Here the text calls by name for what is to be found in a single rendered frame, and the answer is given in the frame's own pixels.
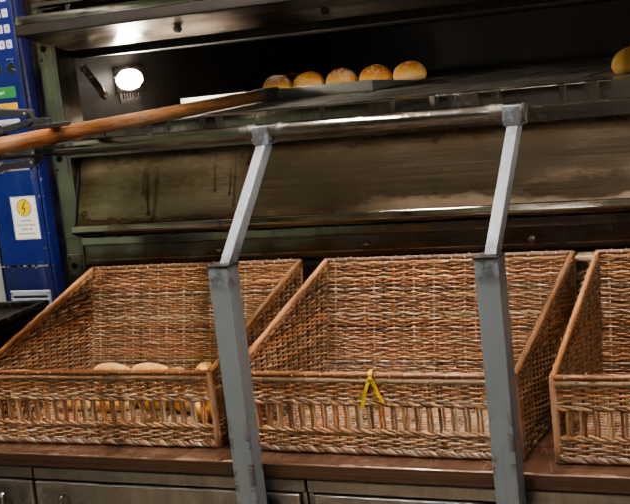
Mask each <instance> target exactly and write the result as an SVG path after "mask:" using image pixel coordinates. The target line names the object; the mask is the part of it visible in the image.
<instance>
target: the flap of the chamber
mask: <svg viewBox="0 0 630 504"><path fill-rule="evenodd" d="M478 1H486V0H205V1H197V2H190V3H182V4H175V5H168V6H160V7H153V8H145V9H138V10H131V11H123V12H116V13H108V14H101V15H94V16H86V17H79V18H71V19H64V20H57V21H49V22H42V23H34V24H27V25H19V26H16V27H15V36H16V37H19V38H22V39H26V40H29V41H33V42H37V43H40V44H44V45H48V46H51V47H55V48H59V49H62V50H66V51H76V50H84V49H92V48H100V47H108V46H117V45H125V44H133V43H141V42H149V41H158V40H166V39H174V38H182V37H190V36H199V35H207V34H215V33H223V32H231V31H240V30H248V29H256V28H264V27H273V26H281V25H289V24H297V23H305V22H314V21H322V20H330V19H338V18H346V17H355V16H363V15H371V14H379V13H387V12H396V11H404V10H412V9H420V8H428V7H437V6H445V5H453V4H461V3H469V2H478ZM322 7H328V8H329V9H330V14H328V15H327V16H322V14H320V9H321V8H322ZM174 26H181V27H182V32H181V34H175V33H174V32H173V27H174Z"/></svg>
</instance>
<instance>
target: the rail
mask: <svg viewBox="0 0 630 504"><path fill-rule="evenodd" d="M197 1H205V0H136V1H129V2H122V3H114V4H107V5H100V6H93V7H86V8H78V9H71V10H64V11H57V12H49V13H42V14H35V15H28V16H21V17H16V18H15V24H16V26H19V25H27V24H34V23H42V22H49V21H57V20H64V19H71V18H79V17H86V16H94V15H101V14H108V13H116V12H123V11H131V10H138V9H145V8H153V7H160V6H168V5H175V4H182V3H190V2H197Z"/></svg>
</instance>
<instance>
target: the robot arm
mask: <svg viewBox="0 0 630 504"><path fill-rule="evenodd" d="M34 113H35V111H34V110H33V109H1V108H0V116H24V117H25V118H26V120H24V121H21V122H17V123H14V124H11V125H7V126H4V127H2V126H0V137H2V136H7V133H9V132H12V131H16V130H19V129H23V128H26V127H30V128H31V129H43V128H54V127H63V126H69V125H70V121H67V122H56V123H52V121H51V118H50V117H44V118H36V117H35V115H34ZM68 146H73V142H60V143H54V144H49V145H44V146H39V147H35V148H30V149H25V150H20V151H15V152H10V153H13V154H22V155H31V159H27V160H22V161H16V162H11V163H4V162H0V174H3V173H5V172H7V171H8V170H10V169H14V168H20V167H25V166H31V165H36V164H40V163H41V155H47V154H53V153H55V152H56V150H55V148H62V147H68ZM2 155H3V154H0V157H1V156H2Z"/></svg>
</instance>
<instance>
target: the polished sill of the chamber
mask: <svg viewBox="0 0 630 504"><path fill-rule="evenodd" d="M629 98H630V76H625V77H614V78H603V79H592V80H581V81H570V82H559V83H548V84H537V85H526V86H516V87H505V88H494V89H483V90H472V91H461V92H450V93H439V94H428V95H417V96H406V97H395V98H384V99H373V100H362V101H351V102H340V103H329V104H318V105H307V106H296V107H285V108H274V109H263V110H252V111H241V112H231V113H220V114H209V115H198V116H188V117H183V118H178V119H173V120H168V121H163V122H158V123H153V124H148V125H143V126H138V127H133V128H128V129H123V130H119V131H114V132H109V133H104V134H99V135H94V136H89V137H84V138H79V139H90V138H102V137H114V136H125V135H137V134H149V133H160V132H172V131H183V130H195V129H207V128H218V127H230V126H242V125H253V124H265V123H277V122H288V121H300V120H311V119H323V118H335V117H346V116H358V115H370V114H381V113H393V112H405V111H416V110H428V109H439V108H451V107H463V106H474V105H486V104H498V103H509V102H521V101H525V102H526V104H527V107H534V106H546V105H558V104H570V103H582V102H593V101H605V100H617V99H629ZM79 139H74V140H79Z"/></svg>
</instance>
